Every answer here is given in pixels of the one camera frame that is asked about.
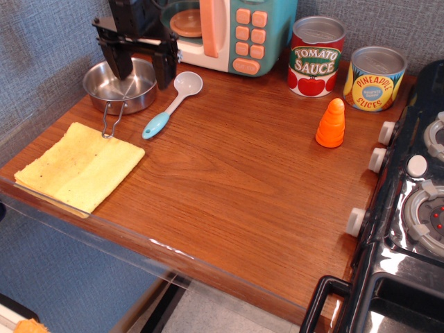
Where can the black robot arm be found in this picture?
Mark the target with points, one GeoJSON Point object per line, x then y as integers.
{"type": "Point", "coordinates": [141, 8]}

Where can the teal handled grey spoon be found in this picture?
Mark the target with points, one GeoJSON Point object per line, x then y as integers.
{"type": "Point", "coordinates": [187, 83]}

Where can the tomato sauce can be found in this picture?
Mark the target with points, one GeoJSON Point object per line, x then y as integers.
{"type": "Point", "coordinates": [315, 54]}

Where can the orange toy carrot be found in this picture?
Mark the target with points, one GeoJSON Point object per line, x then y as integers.
{"type": "Point", "coordinates": [331, 129]}

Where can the toy microwave teal and pink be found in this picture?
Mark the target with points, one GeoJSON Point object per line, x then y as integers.
{"type": "Point", "coordinates": [237, 37]}

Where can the black toy stove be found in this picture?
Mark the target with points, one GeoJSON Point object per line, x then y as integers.
{"type": "Point", "coordinates": [397, 267]}

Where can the yellow cloth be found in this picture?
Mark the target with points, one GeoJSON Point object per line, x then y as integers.
{"type": "Point", "coordinates": [81, 170]}

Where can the pineapple slices can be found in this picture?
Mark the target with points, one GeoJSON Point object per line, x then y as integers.
{"type": "Point", "coordinates": [374, 78]}

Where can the orange object at corner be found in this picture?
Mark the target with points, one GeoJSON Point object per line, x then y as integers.
{"type": "Point", "coordinates": [30, 326]}

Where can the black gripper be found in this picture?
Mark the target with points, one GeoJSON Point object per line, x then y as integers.
{"type": "Point", "coordinates": [123, 35]}

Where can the small steel pot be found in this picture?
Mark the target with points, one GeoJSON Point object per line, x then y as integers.
{"type": "Point", "coordinates": [116, 98]}

